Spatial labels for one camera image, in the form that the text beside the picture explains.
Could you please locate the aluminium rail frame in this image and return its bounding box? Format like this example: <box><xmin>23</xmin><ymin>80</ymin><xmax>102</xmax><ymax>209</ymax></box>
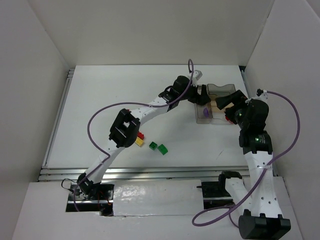
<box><xmin>37</xmin><ymin>66</ymin><xmax>278</xmax><ymax>182</ymax></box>

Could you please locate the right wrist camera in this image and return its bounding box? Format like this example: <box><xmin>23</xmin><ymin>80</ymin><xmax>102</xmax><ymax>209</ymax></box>
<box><xmin>256</xmin><ymin>88</ymin><xmax>268</xmax><ymax>99</ymax></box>

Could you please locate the green square lego brick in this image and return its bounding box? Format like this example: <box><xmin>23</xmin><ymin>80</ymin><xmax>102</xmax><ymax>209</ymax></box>
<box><xmin>148</xmin><ymin>141</ymin><xmax>158</xmax><ymax>151</ymax></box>

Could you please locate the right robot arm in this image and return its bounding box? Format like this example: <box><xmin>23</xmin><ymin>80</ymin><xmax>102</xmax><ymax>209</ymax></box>
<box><xmin>215</xmin><ymin>90</ymin><xmax>291</xmax><ymax>240</ymax></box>

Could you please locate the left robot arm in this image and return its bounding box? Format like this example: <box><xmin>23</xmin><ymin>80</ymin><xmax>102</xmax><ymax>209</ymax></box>
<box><xmin>77</xmin><ymin>70</ymin><xmax>209</xmax><ymax>199</ymax></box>

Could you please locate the white tape sheet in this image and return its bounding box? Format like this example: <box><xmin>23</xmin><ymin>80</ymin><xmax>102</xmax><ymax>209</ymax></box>
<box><xmin>112</xmin><ymin>179</ymin><xmax>204</xmax><ymax>217</ymax></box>

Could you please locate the light green lego brick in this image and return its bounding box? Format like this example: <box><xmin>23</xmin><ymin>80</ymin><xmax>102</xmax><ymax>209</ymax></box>
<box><xmin>157</xmin><ymin>144</ymin><xmax>168</xmax><ymax>155</ymax></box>

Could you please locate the purple round lego piece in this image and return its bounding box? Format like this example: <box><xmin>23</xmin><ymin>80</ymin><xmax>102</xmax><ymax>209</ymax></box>
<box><xmin>203</xmin><ymin>107</ymin><xmax>212</xmax><ymax>119</ymax></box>

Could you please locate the long yellow lego plate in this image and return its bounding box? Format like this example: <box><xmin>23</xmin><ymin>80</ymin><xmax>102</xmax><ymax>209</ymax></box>
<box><xmin>135</xmin><ymin>137</ymin><xmax>144</xmax><ymax>147</ymax></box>

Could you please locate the red studded lego brick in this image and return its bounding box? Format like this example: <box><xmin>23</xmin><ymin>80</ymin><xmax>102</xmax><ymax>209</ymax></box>
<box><xmin>137</xmin><ymin>131</ymin><xmax>145</xmax><ymax>140</ymax></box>

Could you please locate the red round flower lego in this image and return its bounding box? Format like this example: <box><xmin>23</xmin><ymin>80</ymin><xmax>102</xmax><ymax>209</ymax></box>
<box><xmin>225</xmin><ymin>115</ymin><xmax>234</xmax><ymax>124</ymax></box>

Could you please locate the clear divided container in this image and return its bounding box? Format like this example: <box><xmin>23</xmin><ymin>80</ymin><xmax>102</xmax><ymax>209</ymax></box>
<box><xmin>194</xmin><ymin>83</ymin><xmax>236</xmax><ymax>125</ymax></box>

